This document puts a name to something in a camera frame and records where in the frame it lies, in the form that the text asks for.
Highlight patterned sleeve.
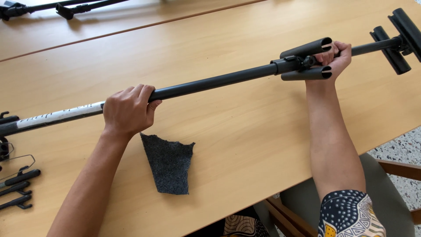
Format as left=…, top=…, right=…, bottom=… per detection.
left=318, top=190, right=387, bottom=237

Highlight black clamp part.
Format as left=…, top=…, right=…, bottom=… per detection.
left=0, top=111, right=20, bottom=162

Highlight black stand with clamp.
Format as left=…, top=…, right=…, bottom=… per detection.
left=0, top=0, right=102, bottom=22
left=55, top=0, right=130, bottom=20

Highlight thin wire loop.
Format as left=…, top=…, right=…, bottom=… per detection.
left=0, top=142, right=36, bottom=181

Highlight person's right hand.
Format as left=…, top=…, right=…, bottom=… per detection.
left=314, top=41, right=352, bottom=83

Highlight person's left hand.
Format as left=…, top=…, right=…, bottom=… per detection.
left=103, top=84, right=162, bottom=137

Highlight patterned garment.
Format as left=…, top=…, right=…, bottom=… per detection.
left=184, top=206, right=272, bottom=237

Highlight dark grey felt cloth piece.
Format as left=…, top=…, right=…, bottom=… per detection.
left=140, top=132, right=196, bottom=195

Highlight black telescopic stand pole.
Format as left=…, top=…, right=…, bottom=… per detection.
left=0, top=8, right=421, bottom=137

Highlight black hooked tool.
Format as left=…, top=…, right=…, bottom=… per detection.
left=0, top=181, right=33, bottom=198
left=0, top=194, right=33, bottom=211
left=0, top=166, right=41, bottom=189

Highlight wooden chair with grey seat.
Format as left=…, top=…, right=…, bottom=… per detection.
left=263, top=152, right=421, bottom=237

